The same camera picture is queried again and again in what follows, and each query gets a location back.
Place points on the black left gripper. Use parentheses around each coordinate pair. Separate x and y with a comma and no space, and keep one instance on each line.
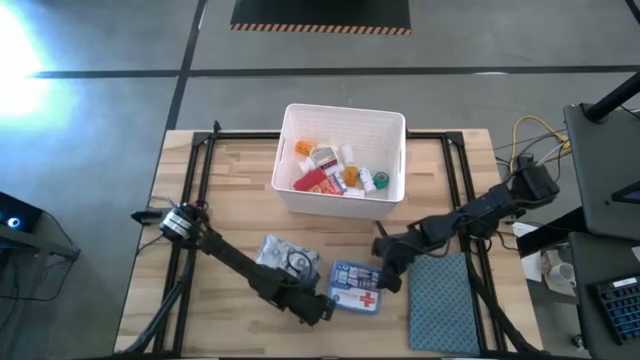
(310,305)

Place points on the black desk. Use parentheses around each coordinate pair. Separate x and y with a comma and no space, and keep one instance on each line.
(600,175)

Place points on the plain white pill bottle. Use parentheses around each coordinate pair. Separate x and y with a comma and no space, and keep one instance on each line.
(346,153)

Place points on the black device with blue light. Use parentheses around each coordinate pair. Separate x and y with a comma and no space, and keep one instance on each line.
(12,212)

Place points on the large white labelled pill bottle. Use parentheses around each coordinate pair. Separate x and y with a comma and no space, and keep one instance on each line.
(322,158)

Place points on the black aluminium table frame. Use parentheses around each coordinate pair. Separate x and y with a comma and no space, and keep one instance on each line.
(235,135)

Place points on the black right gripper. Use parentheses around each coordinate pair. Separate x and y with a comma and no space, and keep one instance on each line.
(395,250)

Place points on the white mug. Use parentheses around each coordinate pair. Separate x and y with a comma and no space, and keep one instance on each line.
(562,272)

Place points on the grey patterned soft pouch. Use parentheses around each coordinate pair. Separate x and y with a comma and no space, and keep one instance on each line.
(272,250)

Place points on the white paper sheet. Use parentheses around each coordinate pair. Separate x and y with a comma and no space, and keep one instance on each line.
(531,265)

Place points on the white pill bottle with label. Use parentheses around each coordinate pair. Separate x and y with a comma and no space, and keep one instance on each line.
(367,180)

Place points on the blue patterned cloth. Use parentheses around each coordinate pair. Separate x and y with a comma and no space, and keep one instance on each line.
(442,302)

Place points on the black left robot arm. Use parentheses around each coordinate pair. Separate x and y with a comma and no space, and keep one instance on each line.
(235,260)

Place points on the small orange pill bottle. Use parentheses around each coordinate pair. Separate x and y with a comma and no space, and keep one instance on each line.
(303,147)

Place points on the white perforated plastic basket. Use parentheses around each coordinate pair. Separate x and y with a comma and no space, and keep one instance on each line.
(350,125)

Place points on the red tube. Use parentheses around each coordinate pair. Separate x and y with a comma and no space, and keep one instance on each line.
(309,180)

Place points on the black tray with blue slots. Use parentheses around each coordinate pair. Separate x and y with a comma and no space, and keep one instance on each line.
(620,307)

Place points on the blue first aid kit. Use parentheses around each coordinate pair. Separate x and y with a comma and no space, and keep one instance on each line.
(355,292)

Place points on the black striped-edge floor mat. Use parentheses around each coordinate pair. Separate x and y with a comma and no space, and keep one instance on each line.
(320,12)

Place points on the black pole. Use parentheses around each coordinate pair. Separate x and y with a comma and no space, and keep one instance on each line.
(615,97)

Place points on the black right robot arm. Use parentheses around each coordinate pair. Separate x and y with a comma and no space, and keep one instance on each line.
(480,207)

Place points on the black low desk surface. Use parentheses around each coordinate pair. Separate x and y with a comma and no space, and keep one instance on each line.
(590,260)

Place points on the green tape roll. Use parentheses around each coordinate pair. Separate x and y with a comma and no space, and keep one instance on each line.
(381,180)

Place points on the orange pill bottle white cap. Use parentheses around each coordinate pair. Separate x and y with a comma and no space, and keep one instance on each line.
(351,175)

